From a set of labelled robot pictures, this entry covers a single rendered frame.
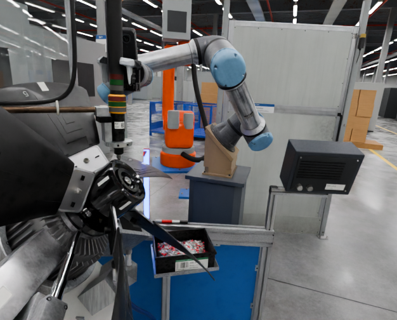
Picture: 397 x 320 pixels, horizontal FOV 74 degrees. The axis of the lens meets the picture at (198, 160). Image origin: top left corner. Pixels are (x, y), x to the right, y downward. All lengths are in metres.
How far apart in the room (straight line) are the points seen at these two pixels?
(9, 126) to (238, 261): 1.05
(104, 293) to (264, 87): 2.14
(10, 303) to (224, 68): 0.81
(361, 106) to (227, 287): 7.76
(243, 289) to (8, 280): 1.04
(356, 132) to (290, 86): 6.33
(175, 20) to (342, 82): 2.82
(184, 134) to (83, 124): 3.89
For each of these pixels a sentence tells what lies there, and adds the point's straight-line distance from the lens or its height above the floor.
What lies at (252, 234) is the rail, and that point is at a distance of 1.20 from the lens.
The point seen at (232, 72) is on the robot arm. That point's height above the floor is 1.49.
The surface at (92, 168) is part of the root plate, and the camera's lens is 0.67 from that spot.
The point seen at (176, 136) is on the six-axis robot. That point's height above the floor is 0.59.
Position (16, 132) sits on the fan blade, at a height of 1.36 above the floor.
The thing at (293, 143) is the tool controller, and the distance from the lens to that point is 1.10.
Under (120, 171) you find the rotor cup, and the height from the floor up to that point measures 1.24.
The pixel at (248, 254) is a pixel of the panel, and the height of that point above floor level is 0.73.
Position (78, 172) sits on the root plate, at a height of 1.26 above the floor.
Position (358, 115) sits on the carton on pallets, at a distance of 8.70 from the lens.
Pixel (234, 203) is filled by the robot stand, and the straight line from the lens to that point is 1.36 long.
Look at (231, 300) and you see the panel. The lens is 1.42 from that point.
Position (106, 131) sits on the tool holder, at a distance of 0.69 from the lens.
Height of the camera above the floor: 1.44
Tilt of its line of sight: 16 degrees down
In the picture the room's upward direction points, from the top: 3 degrees clockwise
